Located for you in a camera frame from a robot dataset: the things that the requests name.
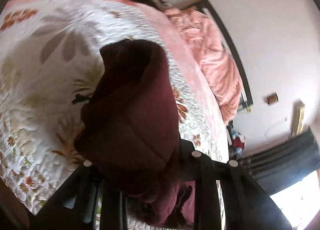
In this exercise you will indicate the floral quilted bedspread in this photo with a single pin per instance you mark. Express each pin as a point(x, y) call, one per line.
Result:
point(39, 121)

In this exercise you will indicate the maroon pants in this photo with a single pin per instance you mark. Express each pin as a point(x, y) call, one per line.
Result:
point(131, 133)

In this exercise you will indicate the dark wooden headboard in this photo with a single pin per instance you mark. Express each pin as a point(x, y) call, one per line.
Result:
point(205, 7)

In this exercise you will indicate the crumpled pink blanket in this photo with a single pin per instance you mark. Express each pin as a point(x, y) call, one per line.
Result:
point(204, 39)

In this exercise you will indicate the cluttered right nightstand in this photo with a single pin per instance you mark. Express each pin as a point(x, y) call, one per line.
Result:
point(236, 142)

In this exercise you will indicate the wall switch plate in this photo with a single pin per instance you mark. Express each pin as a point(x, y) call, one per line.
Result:
point(272, 98)

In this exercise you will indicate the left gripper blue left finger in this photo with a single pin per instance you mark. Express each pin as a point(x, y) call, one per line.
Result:
point(74, 204)

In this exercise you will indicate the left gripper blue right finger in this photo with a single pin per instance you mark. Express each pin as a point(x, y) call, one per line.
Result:
point(247, 205)

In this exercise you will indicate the dark patterned curtain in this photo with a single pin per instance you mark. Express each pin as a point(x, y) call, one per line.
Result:
point(282, 166)

